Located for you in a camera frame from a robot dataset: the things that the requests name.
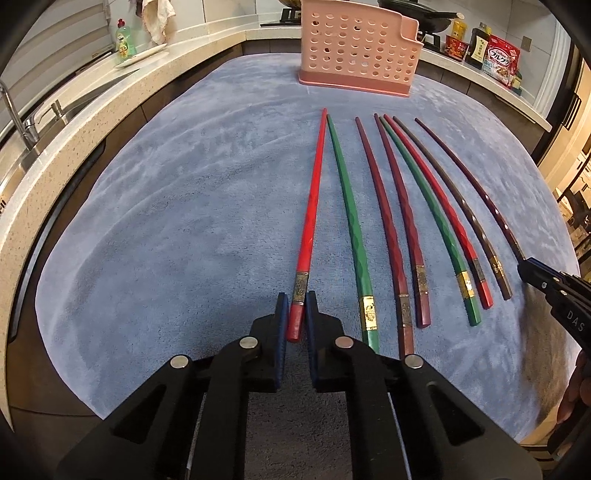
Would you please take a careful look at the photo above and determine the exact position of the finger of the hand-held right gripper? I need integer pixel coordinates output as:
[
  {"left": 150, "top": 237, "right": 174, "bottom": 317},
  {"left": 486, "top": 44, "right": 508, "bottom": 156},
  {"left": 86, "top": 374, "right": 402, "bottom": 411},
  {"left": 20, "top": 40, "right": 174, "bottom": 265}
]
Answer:
[{"left": 517, "top": 257, "right": 570, "bottom": 303}]

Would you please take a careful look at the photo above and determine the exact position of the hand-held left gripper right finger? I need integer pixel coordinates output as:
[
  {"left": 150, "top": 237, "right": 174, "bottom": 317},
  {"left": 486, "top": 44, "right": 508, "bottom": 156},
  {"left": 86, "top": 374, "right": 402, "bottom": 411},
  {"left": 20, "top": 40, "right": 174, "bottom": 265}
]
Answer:
[{"left": 304, "top": 290, "right": 542, "bottom": 480}]

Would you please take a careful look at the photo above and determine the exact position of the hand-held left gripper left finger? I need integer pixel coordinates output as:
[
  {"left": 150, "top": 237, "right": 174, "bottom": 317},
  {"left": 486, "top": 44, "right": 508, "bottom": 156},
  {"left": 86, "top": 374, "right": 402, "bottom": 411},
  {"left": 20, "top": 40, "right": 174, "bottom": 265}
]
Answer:
[{"left": 55, "top": 292, "right": 290, "bottom": 480}]

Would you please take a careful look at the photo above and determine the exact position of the red chopstick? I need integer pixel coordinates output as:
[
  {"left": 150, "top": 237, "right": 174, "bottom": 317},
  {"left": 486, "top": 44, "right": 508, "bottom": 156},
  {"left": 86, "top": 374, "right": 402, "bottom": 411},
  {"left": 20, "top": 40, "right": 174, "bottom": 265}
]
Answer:
[
  {"left": 383, "top": 114, "right": 495, "bottom": 311},
  {"left": 286, "top": 108, "right": 328, "bottom": 343}
]

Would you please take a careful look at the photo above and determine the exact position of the brown chopstick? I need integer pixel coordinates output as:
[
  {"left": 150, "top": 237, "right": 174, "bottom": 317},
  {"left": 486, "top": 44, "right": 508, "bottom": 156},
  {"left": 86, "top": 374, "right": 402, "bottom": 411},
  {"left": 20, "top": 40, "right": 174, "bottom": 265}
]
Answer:
[{"left": 392, "top": 116, "right": 514, "bottom": 301}]

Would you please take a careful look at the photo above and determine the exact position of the dark maroon chopstick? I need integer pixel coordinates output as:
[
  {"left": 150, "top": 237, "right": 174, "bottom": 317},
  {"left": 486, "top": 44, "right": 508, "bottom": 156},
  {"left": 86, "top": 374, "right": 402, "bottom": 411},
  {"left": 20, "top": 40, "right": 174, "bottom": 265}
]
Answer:
[{"left": 414, "top": 118, "right": 529, "bottom": 266}]

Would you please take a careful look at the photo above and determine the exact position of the green chopstick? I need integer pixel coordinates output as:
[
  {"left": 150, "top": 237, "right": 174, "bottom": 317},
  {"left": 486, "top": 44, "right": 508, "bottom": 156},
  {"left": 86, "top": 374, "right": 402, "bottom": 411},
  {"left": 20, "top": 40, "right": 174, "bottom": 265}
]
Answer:
[
  {"left": 379, "top": 116, "right": 483, "bottom": 328},
  {"left": 326, "top": 114, "right": 382, "bottom": 356}
]

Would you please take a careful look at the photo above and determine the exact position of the pink perforated utensil holder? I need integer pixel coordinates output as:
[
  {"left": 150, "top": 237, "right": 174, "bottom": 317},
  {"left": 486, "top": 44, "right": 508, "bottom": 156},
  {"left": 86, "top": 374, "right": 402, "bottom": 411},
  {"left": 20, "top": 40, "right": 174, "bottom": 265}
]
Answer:
[{"left": 298, "top": 0, "right": 424, "bottom": 97}]

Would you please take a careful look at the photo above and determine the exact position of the person's right hand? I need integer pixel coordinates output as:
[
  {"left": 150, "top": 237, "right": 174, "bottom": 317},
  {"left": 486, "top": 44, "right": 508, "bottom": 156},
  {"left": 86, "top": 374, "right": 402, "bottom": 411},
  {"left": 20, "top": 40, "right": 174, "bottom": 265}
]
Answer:
[{"left": 556, "top": 350, "right": 591, "bottom": 425}]

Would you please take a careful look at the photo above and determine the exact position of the blue plush mat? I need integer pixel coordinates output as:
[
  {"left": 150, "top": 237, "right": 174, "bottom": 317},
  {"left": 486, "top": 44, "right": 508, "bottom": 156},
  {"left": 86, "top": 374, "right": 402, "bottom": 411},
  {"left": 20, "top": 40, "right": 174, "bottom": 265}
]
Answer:
[{"left": 34, "top": 51, "right": 581, "bottom": 444}]

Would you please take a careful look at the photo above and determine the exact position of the red cereal bag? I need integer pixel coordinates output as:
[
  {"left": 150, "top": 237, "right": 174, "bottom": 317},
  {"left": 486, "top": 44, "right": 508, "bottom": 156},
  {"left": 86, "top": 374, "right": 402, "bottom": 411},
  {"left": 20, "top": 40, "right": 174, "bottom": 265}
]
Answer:
[{"left": 482, "top": 34, "right": 520, "bottom": 88}]

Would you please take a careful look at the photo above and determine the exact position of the dark sauce bottle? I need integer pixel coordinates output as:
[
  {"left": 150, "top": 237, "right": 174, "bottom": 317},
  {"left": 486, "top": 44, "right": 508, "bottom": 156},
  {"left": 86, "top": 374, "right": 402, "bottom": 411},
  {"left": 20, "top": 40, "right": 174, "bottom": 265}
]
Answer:
[{"left": 465, "top": 28, "right": 490, "bottom": 65}]

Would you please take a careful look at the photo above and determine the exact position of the black wok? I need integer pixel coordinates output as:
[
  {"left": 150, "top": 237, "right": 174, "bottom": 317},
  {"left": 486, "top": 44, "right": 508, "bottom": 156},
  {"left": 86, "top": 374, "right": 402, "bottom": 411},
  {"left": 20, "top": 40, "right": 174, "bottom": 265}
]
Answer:
[{"left": 378, "top": 0, "right": 458, "bottom": 35}]

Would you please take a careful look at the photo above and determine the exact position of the steel kitchen sink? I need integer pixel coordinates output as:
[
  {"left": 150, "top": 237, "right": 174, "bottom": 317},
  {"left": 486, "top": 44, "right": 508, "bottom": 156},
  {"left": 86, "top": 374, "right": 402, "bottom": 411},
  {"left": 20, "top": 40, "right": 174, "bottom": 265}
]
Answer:
[{"left": 0, "top": 74, "right": 139, "bottom": 204}]

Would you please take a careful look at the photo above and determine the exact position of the white plate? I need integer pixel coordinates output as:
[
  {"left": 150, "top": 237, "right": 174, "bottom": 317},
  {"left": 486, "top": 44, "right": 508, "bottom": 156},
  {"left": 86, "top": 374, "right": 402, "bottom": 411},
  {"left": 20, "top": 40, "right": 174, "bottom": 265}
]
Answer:
[{"left": 113, "top": 44, "right": 169, "bottom": 69}]

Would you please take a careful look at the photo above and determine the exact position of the green dish soap bottle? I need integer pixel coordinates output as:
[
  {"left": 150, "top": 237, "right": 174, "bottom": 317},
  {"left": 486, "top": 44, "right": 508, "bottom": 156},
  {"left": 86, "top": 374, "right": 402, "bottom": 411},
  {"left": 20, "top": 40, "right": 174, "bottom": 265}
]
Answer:
[{"left": 115, "top": 18, "right": 136, "bottom": 63}]

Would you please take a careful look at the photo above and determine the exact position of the steel faucet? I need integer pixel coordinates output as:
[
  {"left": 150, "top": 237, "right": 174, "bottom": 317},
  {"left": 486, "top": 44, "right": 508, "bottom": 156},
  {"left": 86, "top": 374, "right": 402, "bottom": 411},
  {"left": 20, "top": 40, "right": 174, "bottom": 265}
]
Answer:
[{"left": 0, "top": 78, "right": 41, "bottom": 151}]

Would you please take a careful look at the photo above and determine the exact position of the white hanging cloth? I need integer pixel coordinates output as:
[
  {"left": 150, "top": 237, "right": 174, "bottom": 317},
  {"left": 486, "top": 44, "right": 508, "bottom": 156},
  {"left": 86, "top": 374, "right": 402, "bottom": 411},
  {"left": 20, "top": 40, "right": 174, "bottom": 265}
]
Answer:
[{"left": 141, "top": 0, "right": 176, "bottom": 44}]

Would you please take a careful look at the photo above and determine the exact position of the window blind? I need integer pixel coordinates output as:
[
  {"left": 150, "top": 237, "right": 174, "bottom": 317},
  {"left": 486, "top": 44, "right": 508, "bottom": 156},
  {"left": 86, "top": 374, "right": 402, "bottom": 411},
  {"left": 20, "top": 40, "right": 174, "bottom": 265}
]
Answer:
[{"left": 0, "top": 0, "right": 118, "bottom": 93}]

